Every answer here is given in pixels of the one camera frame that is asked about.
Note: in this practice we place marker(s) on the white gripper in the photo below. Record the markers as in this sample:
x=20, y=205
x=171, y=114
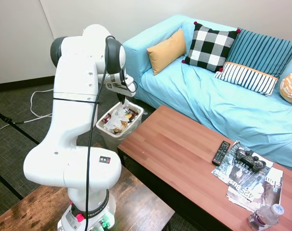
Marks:
x=127, y=90

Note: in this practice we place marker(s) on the white tissue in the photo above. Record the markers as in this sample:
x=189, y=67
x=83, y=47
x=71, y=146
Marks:
x=125, y=107

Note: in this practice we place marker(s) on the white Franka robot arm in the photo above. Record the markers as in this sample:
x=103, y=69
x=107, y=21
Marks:
x=73, y=96

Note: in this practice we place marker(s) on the beige plastic trash bin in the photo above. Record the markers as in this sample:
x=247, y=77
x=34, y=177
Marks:
x=131, y=130

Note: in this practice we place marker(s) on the crumpled white plastic bag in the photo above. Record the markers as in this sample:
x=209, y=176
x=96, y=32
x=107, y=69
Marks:
x=114, y=120

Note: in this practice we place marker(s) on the plain mustard yellow pillow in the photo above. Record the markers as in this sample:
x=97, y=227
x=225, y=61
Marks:
x=166, y=51

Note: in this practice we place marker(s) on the reddish wooden coffee table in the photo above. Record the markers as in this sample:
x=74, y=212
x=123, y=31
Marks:
x=179, y=156

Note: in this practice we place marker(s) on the light blue covered sofa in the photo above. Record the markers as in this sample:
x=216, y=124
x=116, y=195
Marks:
x=208, y=103

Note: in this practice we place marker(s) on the black white checkered pillow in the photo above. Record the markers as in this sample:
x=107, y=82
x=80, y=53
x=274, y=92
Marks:
x=208, y=48

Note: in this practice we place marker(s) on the black tv remote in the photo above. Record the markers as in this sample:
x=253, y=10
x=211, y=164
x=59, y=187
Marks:
x=221, y=153

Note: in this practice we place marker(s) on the rustic dark wood side table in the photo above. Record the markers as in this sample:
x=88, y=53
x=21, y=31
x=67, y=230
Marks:
x=136, y=211

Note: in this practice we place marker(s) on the dark cover magazine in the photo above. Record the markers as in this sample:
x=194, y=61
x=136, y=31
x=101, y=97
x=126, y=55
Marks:
x=230, y=168

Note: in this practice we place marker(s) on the white navy striped pillow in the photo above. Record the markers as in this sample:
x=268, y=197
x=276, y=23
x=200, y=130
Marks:
x=249, y=79

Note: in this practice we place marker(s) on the black game controller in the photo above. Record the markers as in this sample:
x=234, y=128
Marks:
x=250, y=160

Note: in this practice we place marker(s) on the blue striped pillow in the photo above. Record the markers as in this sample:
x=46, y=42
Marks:
x=261, y=53

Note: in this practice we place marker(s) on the business magazine with white title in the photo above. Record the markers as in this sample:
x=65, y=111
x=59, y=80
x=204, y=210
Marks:
x=254, y=192

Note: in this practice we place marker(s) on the yellow white patterned bolster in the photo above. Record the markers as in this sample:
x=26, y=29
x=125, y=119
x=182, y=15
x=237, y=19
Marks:
x=291, y=87

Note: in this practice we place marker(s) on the clear plastic drink bottle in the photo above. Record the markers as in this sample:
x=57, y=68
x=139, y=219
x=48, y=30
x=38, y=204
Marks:
x=266, y=216

